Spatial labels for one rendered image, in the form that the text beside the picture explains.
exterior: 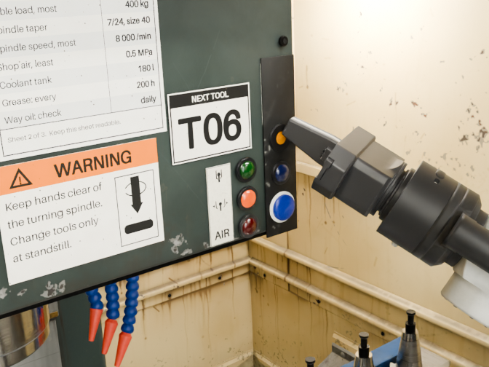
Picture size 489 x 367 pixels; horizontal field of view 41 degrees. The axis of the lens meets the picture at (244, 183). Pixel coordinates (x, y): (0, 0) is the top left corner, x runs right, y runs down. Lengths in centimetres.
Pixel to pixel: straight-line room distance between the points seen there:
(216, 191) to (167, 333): 139
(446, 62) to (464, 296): 83
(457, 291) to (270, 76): 29
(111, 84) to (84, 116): 4
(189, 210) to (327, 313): 127
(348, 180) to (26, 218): 31
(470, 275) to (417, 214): 8
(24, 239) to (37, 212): 3
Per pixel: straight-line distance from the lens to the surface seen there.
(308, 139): 71
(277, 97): 72
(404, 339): 114
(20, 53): 58
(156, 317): 201
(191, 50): 65
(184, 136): 65
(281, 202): 74
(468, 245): 64
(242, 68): 69
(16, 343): 79
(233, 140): 69
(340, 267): 181
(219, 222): 70
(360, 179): 66
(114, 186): 63
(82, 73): 60
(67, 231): 62
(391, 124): 156
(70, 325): 146
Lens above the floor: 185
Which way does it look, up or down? 17 degrees down
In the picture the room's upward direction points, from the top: 2 degrees counter-clockwise
